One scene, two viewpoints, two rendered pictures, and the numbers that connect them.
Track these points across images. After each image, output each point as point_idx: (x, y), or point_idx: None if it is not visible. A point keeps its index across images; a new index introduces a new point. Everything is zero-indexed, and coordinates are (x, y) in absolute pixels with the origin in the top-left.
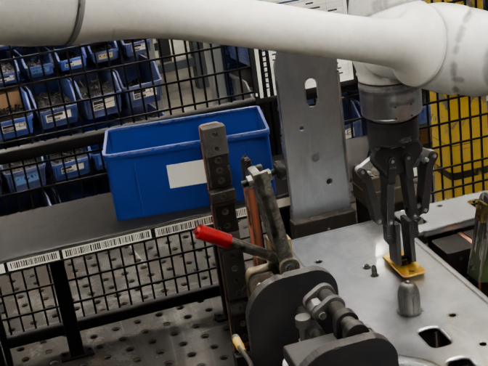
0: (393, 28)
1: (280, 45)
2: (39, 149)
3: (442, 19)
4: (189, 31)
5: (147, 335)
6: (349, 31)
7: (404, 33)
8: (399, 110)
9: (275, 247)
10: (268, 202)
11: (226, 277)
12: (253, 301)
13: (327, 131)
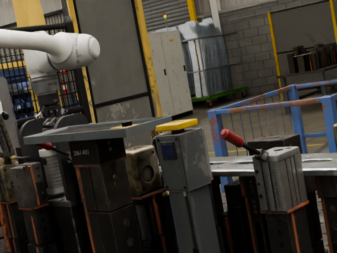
0: (52, 36)
1: (11, 43)
2: None
3: (68, 34)
4: None
5: None
6: (37, 36)
7: (56, 38)
8: (51, 86)
9: (8, 150)
10: (2, 128)
11: None
12: (22, 129)
13: (9, 125)
